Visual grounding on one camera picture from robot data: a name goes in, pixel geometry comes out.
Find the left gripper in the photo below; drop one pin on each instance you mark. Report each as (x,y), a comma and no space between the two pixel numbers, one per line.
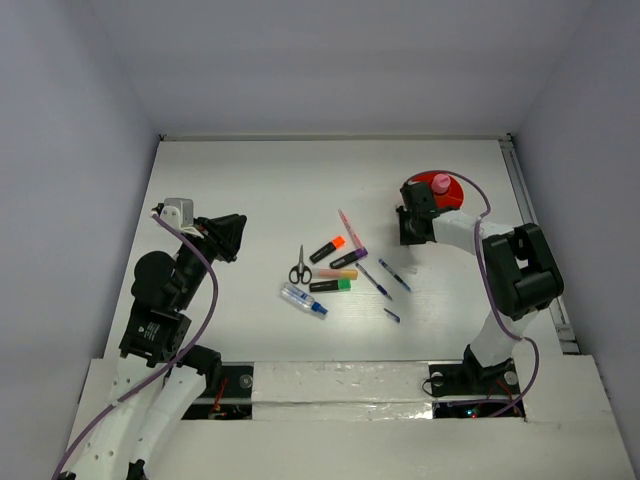
(212,240)

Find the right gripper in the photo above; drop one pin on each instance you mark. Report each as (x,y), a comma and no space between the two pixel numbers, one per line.
(406,237)

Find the blue gel pen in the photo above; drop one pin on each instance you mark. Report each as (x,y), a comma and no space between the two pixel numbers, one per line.
(394,275)

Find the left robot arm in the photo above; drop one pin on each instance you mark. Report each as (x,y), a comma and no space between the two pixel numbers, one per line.
(160,372)

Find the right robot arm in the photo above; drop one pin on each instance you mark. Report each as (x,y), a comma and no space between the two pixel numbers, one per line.
(518,272)

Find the orange round organizer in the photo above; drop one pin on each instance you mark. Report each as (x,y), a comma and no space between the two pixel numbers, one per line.
(453,198)

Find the purple cap highlighter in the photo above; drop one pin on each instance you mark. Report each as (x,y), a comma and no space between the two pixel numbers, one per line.
(349,258)

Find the pink gel pen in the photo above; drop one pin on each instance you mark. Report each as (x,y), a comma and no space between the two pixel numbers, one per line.
(350,230)

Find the blue grip ballpoint pen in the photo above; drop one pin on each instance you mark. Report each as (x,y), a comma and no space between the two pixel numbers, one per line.
(373,281)

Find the orange cap highlighter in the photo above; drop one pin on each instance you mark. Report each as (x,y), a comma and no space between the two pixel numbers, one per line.
(327,249)

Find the blue cap glue bottle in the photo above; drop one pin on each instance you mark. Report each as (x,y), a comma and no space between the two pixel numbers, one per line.
(302,300)

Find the yellow cap translucent highlighter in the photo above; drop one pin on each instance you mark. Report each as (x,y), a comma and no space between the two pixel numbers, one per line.
(350,274)

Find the blue pen cap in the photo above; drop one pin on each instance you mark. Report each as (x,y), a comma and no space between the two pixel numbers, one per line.
(392,315)

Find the green cap highlighter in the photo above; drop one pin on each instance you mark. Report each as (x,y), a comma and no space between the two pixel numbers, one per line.
(335,285)

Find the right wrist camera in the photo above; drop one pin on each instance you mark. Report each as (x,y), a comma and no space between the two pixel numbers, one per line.
(414,188)

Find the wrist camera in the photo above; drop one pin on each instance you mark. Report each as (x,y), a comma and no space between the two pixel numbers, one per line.
(414,188)
(176,212)

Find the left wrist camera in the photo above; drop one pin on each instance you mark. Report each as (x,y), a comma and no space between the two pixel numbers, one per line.
(176,212)

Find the black handled scissors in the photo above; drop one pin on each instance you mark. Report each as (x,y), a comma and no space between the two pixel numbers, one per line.
(300,273)

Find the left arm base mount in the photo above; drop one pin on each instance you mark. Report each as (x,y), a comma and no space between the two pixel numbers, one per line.
(231,399)

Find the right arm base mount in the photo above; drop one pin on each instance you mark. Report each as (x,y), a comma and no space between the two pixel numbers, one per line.
(456,396)

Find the aluminium side rail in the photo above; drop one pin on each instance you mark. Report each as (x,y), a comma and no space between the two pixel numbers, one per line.
(538,252)

